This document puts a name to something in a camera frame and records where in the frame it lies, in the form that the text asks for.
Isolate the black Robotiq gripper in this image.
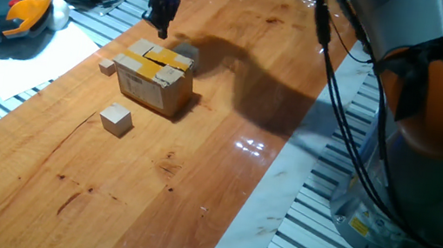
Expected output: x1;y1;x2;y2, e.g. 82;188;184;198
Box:
137;0;182;43

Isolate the white round object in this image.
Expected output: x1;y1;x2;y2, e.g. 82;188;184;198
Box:
44;0;73;34

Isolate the wooden block structure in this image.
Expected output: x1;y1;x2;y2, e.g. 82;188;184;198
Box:
105;34;199;121

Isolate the small wooden cube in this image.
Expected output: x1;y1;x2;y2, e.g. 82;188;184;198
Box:
97;57;118;78

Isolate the medium wooden cube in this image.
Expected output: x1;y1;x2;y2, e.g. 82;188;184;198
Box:
96;100;136;139

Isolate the glossy orange wooden board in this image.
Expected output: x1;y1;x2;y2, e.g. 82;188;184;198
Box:
0;0;364;248

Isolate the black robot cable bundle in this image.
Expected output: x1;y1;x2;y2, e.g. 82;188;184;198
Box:
276;0;443;248

